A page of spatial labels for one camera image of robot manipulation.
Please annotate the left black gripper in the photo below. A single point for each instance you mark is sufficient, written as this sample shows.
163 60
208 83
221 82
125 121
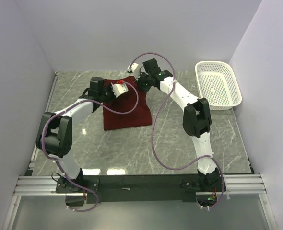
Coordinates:
110 88

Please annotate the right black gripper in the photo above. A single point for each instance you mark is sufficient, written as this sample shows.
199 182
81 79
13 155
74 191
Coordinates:
138 81

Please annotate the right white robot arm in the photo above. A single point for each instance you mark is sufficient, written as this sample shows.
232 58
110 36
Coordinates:
196 119

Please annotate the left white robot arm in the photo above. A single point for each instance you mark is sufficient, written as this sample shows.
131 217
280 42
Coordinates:
54 136

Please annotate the white plastic laundry basket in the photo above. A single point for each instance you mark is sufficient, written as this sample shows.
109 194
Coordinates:
217 83

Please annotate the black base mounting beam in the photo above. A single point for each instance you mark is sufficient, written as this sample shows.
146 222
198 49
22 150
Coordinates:
160 187

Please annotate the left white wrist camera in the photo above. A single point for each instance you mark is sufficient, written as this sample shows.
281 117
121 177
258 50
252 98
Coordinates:
119 88

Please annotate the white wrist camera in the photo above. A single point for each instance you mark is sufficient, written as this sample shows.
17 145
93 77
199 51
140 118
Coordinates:
119 88
133 68

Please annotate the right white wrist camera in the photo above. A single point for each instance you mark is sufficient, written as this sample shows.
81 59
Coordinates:
133 68

